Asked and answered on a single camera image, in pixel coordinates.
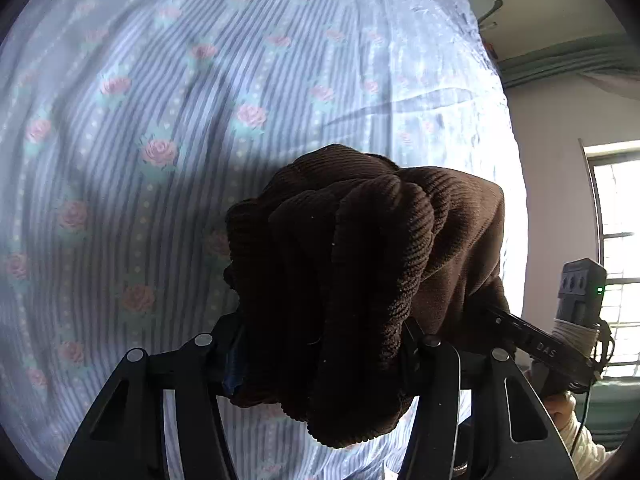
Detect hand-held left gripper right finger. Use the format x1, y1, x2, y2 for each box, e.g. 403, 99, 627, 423
400, 320, 581, 480

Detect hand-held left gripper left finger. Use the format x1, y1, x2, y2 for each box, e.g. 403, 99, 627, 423
55, 317, 251, 480

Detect brown pants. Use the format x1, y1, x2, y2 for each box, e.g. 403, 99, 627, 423
223, 144, 512, 449

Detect person's right hand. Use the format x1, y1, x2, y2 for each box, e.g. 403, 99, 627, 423
544, 391, 580, 430

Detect barred window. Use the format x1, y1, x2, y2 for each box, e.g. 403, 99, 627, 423
579, 140, 640, 378

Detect blue striped floral bedsheet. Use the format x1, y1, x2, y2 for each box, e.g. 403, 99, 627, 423
0, 0, 530, 480

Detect green curtain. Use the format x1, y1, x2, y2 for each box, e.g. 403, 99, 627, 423
497, 34, 640, 92

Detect thin black cable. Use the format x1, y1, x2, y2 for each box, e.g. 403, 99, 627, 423
570, 322, 616, 458

